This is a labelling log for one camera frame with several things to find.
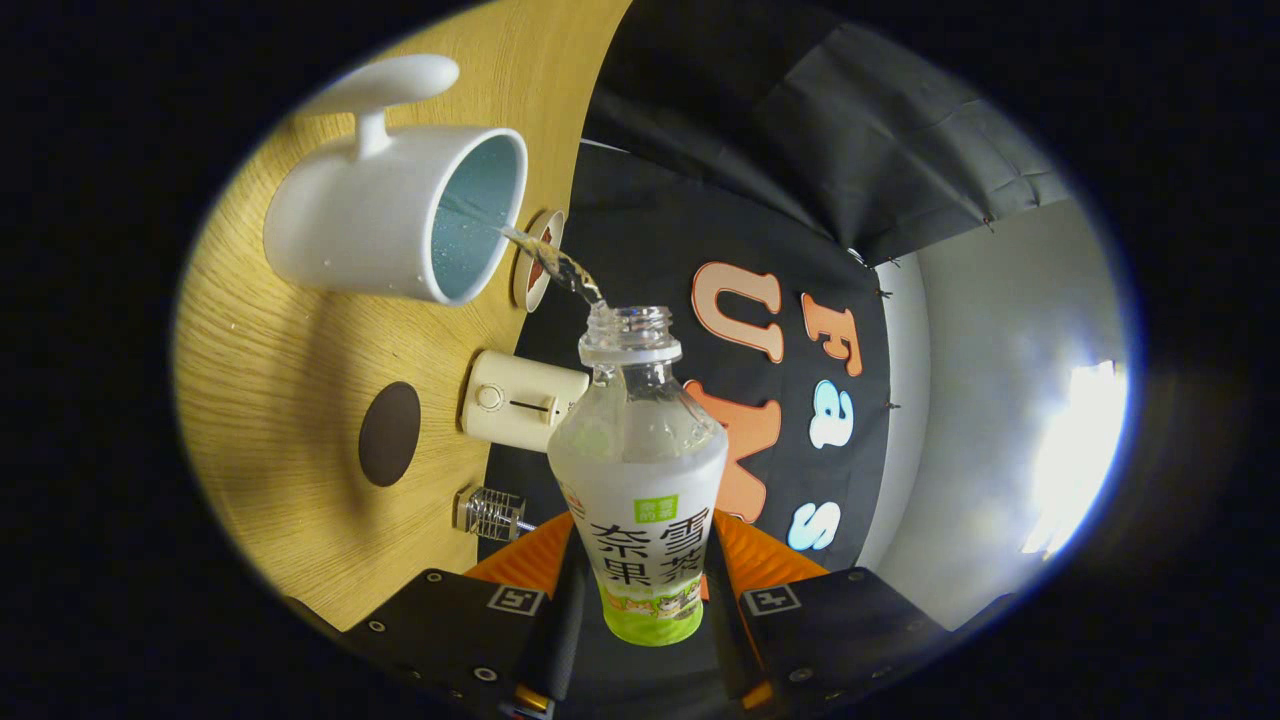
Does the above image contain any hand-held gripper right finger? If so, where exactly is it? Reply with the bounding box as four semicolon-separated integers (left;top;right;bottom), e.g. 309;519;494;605
700;510;946;716

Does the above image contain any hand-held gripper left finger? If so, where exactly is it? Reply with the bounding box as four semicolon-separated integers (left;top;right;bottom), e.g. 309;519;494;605
340;512;586;719

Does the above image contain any clear juice bottle white label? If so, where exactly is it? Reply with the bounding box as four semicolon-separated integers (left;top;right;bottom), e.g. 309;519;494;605
547;305;730;647

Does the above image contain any brown round coaster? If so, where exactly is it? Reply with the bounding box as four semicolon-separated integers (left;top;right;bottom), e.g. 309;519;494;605
358;381;422;488

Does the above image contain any clear juice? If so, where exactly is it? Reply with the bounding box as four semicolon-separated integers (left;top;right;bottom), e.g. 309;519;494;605
500;225;608;306

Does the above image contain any white cup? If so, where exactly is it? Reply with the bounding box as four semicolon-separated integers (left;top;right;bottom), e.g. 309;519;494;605
263;54;529;306

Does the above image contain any small glass holder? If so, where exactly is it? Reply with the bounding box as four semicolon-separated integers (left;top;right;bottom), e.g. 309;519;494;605
455;486;528;543

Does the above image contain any white toaster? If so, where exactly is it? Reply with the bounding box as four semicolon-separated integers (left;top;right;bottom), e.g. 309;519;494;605
461;349;591;454

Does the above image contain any small white plate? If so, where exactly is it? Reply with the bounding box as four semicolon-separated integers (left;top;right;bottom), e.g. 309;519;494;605
511;209;566;314

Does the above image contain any black backdrop cloth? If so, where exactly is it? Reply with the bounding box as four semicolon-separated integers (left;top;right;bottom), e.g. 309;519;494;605
478;0;1076;576

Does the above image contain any wooden table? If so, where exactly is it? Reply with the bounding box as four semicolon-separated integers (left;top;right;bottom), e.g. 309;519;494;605
175;0;633;633

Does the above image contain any large ceiling light panel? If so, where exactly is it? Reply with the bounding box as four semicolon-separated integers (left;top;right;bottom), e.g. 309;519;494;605
1020;360;1131;556

